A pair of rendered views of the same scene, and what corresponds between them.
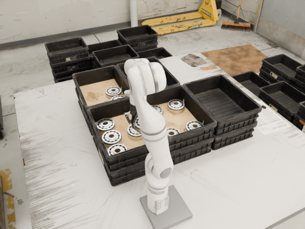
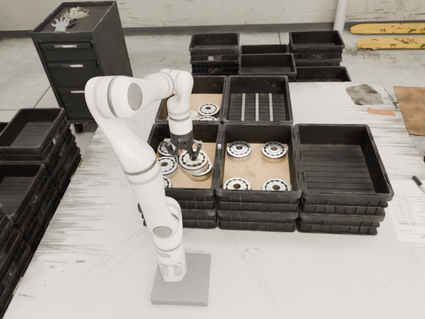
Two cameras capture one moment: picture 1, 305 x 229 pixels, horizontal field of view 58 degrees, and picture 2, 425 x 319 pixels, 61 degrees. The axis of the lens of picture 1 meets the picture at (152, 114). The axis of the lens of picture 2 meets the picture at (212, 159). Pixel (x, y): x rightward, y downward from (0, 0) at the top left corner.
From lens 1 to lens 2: 0.57 m
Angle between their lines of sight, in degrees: 24
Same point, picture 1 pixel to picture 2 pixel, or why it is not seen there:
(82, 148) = not seen: hidden behind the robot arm
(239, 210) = not seen: outside the picture
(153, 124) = (124, 159)
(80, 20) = (265, 11)
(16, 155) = not seen: hidden behind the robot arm
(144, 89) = (97, 109)
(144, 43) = (320, 56)
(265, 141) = (393, 251)
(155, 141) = (134, 183)
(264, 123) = (413, 223)
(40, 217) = (57, 227)
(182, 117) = (273, 170)
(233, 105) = (363, 178)
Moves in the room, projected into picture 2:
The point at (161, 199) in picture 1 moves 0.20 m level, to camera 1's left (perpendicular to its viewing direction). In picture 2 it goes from (166, 264) to (119, 240)
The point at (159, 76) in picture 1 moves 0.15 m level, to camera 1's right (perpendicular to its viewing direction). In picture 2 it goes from (114, 97) to (175, 114)
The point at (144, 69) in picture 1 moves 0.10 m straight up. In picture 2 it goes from (102, 83) to (88, 37)
